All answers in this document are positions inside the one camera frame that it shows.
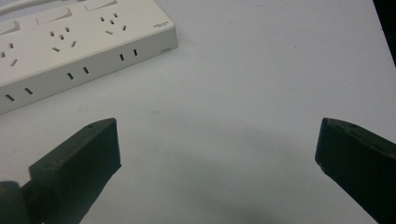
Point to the white power strip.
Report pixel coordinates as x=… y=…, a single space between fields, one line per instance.
x=77 y=46

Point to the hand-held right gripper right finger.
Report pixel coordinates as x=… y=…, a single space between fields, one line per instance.
x=361 y=161

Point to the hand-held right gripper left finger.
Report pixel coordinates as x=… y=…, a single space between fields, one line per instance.
x=77 y=161

